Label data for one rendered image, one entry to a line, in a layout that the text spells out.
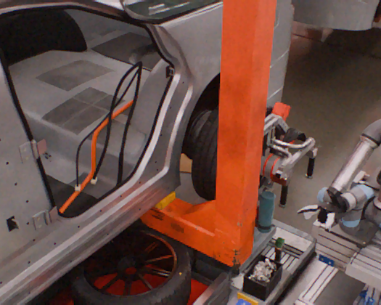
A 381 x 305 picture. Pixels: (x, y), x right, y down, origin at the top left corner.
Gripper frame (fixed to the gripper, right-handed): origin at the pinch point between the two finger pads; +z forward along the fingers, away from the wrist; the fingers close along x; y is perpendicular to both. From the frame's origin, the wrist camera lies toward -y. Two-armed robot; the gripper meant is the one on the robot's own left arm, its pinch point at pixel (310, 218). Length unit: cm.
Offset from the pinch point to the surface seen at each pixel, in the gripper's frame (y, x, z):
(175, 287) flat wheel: 64, 69, 25
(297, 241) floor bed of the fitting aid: 105, 89, -91
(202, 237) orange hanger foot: 50, 77, -2
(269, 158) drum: 22, 78, -54
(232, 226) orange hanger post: 36, 58, -7
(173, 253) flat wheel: 62, 90, 10
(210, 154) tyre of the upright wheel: 12, 92, -22
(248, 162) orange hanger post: -3.5, 48.4, -11.1
